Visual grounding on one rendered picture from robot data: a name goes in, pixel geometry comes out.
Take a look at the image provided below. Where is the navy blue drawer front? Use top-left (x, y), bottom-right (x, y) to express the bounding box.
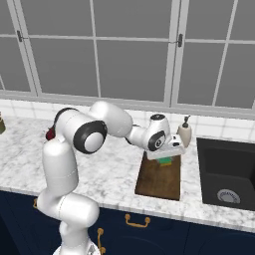
top-left (98, 207), bottom-right (191, 241)

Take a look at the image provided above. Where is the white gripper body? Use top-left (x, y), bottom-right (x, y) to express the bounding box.
top-left (145, 144), bottom-right (186, 161)

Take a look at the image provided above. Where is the olive green object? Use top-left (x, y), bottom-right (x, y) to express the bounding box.
top-left (0, 112), bottom-right (7, 135)

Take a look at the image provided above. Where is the brown wooden cutting board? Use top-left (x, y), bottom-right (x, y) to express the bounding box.
top-left (133, 151), bottom-right (182, 201)

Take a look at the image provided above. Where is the green and yellow sponge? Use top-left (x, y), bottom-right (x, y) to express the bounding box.
top-left (156, 156), bottom-right (173, 167)

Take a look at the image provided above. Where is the red round object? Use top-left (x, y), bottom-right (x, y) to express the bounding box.
top-left (45, 127), bottom-right (57, 141)

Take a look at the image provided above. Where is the brass drawer handle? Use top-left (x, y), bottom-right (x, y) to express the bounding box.
top-left (125, 213), bottom-right (151, 229)

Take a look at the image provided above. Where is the navy blue cupboard door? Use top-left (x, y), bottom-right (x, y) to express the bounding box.
top-left (0, 190), bottom-right (63, 255)

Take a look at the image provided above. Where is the black sink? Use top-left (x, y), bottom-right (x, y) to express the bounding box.
top-left (195, 136), bottom-right (255, 212)

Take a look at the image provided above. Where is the brass cupboard handle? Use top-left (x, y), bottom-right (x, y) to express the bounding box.
top-left (97, 227), bottom-right (107, 255)

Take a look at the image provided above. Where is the grey framed window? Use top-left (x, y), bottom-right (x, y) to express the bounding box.
top-left (0, 0), bottom-right (255, 121)

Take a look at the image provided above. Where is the beige soap dispenser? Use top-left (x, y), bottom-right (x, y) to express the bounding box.
top-left (176, 115), bottom-right (193, 148)

